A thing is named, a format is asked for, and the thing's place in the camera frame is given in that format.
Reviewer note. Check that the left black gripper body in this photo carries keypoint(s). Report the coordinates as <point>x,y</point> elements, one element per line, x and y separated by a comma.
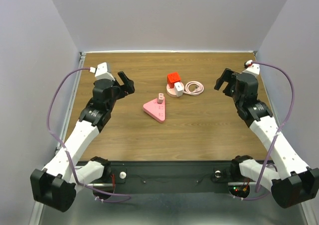
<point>116,94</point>

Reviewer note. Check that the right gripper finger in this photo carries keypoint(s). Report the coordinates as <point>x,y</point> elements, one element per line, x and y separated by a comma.
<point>225,77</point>
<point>229,89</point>

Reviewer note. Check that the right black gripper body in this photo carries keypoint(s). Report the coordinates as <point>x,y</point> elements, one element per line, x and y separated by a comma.
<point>235,95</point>

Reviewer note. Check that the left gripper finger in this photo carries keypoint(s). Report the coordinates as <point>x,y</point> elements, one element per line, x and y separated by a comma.
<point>126,90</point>
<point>125,79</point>

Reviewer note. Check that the small pink square adapter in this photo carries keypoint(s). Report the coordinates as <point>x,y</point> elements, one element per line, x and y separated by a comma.
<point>160,98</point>

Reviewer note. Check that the pink triangular power strip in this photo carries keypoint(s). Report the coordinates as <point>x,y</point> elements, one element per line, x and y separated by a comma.
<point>155,110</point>

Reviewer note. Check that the round pink power socket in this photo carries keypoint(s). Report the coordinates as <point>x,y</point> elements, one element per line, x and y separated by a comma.
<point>170,91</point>

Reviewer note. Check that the red cube plug adapter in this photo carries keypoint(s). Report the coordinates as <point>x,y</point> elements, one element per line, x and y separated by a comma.
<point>172,78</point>

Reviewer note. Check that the white cube charger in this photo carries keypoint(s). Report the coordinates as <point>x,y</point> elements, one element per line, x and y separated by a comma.
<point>178,89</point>

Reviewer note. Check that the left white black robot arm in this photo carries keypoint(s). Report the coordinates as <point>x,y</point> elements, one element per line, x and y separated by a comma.
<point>58,182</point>

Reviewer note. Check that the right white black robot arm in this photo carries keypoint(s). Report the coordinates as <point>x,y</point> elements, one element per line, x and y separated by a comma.
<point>292,181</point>

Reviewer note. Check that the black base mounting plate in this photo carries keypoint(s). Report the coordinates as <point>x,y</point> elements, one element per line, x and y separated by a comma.
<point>168,177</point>

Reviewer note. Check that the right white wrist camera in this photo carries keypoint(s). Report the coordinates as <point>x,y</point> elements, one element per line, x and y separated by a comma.
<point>251,68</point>

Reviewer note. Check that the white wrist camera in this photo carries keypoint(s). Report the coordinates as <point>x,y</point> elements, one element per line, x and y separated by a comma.
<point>102,71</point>
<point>251,68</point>

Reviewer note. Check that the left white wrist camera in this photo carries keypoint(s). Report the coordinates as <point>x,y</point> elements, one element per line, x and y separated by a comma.
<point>102,71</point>

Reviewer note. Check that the aluminium left side rail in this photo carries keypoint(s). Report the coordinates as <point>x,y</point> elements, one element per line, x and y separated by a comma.
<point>73,95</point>

